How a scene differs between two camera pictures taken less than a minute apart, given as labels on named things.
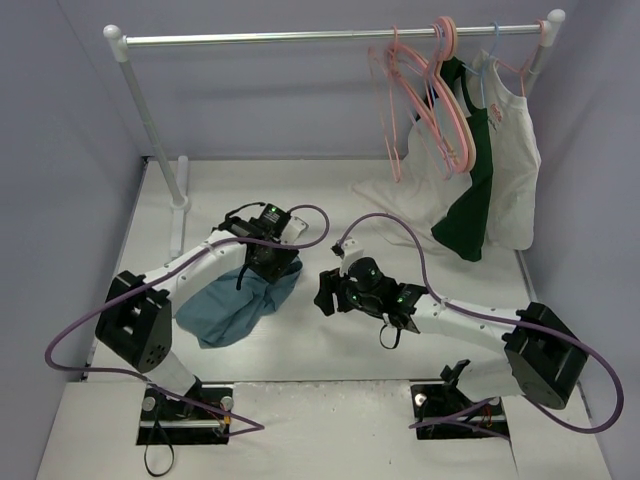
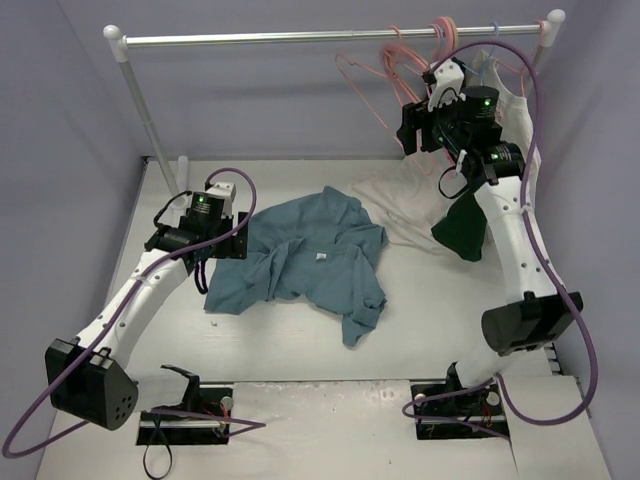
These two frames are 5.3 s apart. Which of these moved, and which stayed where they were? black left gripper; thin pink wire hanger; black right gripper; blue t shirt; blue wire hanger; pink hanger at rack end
Moved: thin pink wire hanger; black left gripper; blue t shirt; black right gripper
Stayed: pink hanger at rack end; blue wire hanger
